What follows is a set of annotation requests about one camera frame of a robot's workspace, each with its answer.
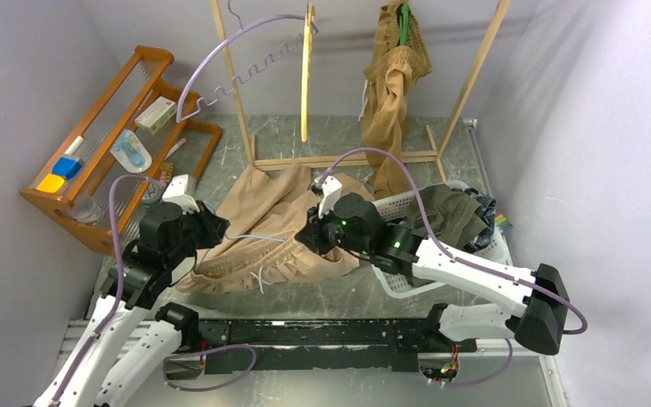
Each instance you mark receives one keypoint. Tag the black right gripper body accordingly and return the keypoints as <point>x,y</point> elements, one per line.
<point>327,231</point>

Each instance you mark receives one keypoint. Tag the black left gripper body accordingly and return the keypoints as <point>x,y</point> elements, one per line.
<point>198,231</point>

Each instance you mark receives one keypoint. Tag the blue wire hanger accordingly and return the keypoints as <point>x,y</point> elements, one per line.
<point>211,208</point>

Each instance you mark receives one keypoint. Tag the beige shorts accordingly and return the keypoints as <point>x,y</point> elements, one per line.
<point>269,206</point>

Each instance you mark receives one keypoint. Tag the olive green shorts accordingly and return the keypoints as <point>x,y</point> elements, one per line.
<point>451,213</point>

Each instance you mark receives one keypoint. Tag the tan brown shorts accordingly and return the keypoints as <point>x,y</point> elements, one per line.
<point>393,72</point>

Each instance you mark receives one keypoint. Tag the dark shark print shorts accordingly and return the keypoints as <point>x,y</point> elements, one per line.
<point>487,215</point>

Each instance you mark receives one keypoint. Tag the wooden hanger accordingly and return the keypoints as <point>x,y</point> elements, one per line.
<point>308,33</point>

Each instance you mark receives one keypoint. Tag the green hanger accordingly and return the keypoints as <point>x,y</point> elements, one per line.
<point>403,14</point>

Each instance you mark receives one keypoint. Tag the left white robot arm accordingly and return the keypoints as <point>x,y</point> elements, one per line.
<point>98,372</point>

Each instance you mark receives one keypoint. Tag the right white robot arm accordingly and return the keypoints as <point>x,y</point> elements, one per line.
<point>528,306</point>

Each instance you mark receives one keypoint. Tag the white blue round jar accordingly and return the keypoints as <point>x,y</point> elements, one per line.
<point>152,194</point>

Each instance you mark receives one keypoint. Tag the white plastic laundry basket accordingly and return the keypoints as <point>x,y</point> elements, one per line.
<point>393,209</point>

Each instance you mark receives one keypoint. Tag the white pen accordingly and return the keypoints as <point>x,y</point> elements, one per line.
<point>176,146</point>

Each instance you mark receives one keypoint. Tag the white blue packaged item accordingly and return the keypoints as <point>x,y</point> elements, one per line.
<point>130,153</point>

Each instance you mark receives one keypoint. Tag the orange wooden shelf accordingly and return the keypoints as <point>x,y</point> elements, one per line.
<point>73,186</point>

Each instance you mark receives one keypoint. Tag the clear plastic cup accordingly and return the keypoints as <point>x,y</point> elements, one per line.
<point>86,210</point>

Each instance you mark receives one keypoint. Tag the white red box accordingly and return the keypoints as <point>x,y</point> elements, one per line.
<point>156,115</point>

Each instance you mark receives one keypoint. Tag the blue sponge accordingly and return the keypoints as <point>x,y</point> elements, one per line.
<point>67,166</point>

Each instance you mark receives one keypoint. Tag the white tube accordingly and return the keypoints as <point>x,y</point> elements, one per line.
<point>73,148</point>

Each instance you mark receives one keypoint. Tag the yellow sponge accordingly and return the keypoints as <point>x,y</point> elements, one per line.
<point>52,184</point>

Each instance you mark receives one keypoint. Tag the colourful striped card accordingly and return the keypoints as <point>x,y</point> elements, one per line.
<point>502,222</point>

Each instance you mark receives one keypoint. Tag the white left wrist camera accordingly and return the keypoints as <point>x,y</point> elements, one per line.
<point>181,191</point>

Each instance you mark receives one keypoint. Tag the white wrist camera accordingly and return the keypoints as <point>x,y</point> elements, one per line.
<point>181,191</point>
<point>329,188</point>

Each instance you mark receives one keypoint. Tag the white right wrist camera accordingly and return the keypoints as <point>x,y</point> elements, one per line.
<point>329,188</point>

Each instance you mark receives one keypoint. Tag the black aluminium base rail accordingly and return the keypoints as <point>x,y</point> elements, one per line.
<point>394,344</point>

